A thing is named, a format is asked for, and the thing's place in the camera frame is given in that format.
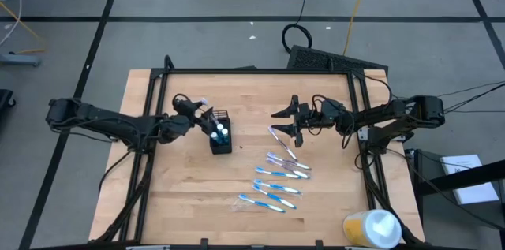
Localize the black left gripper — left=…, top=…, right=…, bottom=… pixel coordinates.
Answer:
left=181, top=99, right=218, bottom=138

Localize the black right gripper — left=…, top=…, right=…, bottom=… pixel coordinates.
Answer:
left=270, top=94, right=319, bottom=149

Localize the purple white toothbrush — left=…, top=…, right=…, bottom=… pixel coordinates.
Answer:
left=267, top=125, right=297, bottom=161
left=200, top=98, right=218, bottom=123
left=266, top=151, right=312, bottom=171
left=265, top=157, right=312, bottom=180

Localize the yellow wipes canister white lid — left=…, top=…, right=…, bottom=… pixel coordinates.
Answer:
left=342, top=208, right=402, bottom=250

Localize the grey desk foot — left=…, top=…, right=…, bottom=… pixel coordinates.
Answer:
left=0, top=53, right=43, bottom=68

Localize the white paper booklet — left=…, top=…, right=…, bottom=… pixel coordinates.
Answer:
left=439, top=154, right=500, bottom=206

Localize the black chair caster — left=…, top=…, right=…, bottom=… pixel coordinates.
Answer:
left=0, top=88, right=17, bottom=110

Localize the black wire caddy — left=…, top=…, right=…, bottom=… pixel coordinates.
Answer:
left=208, top=110, right=234, bottom=155

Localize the coiled black cable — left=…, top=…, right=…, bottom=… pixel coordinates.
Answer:
left=281, top=0, right=315, bottom=54

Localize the yellow extension cable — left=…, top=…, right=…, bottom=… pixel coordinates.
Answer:
left=342, top=0, right=374, bottom=56

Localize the thin orange-yellow cable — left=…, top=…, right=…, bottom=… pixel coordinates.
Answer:
left=0, top=1, right=47, bottom=54

